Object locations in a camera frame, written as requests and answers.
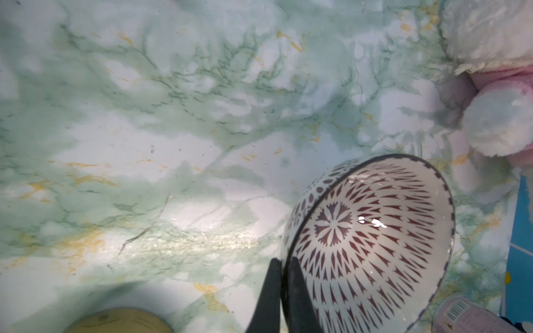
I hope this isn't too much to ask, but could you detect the pink white round container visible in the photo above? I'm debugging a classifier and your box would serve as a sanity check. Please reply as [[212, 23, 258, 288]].
[[432, 294, 520, 333]]

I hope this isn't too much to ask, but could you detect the red gold round tin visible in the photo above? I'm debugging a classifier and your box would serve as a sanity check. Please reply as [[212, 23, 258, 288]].
[[64, 307, 173, 333]]

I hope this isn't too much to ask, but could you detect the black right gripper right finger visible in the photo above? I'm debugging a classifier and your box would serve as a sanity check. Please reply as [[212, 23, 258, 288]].
[[283, 257, 323, 333]]

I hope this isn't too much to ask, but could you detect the red striped white bowl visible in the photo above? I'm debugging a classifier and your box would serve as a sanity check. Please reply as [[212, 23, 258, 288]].
[[281, 154, 455, 332]]

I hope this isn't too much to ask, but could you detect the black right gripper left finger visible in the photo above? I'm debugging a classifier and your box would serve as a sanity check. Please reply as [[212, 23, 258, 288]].
[[246, 258, 282, 333]]

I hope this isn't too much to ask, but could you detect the white teddy bear pink shirt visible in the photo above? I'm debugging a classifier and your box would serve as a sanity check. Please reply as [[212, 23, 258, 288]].
[[439, 1, 532, 167]]

